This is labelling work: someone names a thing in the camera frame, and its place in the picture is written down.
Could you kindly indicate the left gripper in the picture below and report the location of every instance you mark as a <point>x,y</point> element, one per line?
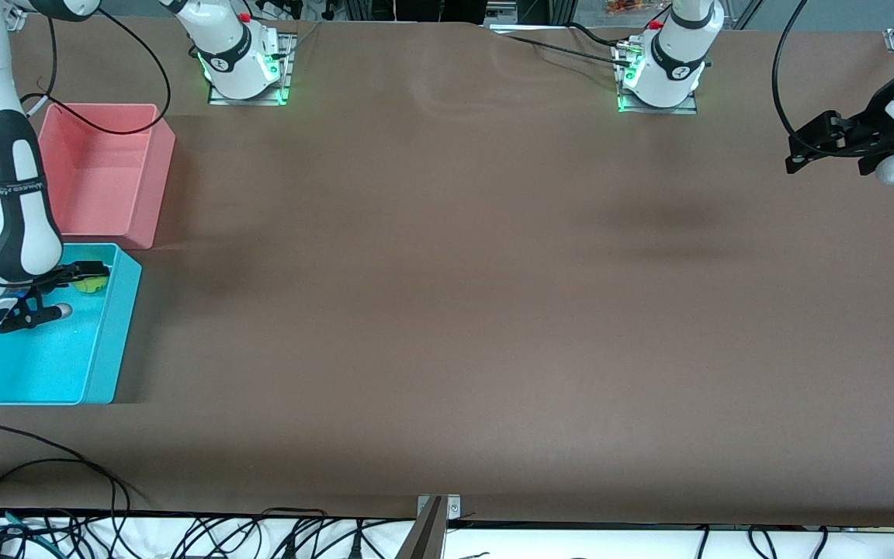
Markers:
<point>878,118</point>

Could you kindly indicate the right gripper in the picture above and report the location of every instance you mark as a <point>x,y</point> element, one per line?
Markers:
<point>73,272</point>

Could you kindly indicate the yellow tennis ball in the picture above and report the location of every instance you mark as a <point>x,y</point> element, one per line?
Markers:
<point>91,287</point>

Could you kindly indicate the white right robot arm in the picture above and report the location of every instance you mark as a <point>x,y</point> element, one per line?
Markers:
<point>16,233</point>

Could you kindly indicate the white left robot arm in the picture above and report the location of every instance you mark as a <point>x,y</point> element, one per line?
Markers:
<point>668,62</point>

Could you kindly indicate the pink plastic bin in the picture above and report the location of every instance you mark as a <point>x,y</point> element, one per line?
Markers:
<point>105,186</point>

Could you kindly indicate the blue plastic bin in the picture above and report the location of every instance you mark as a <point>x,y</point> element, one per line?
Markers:
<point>43,365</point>

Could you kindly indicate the grey metal post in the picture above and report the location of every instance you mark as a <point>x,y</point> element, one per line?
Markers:
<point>424,539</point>

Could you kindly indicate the small metal table bracket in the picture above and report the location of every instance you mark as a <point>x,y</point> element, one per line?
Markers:
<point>453,508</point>

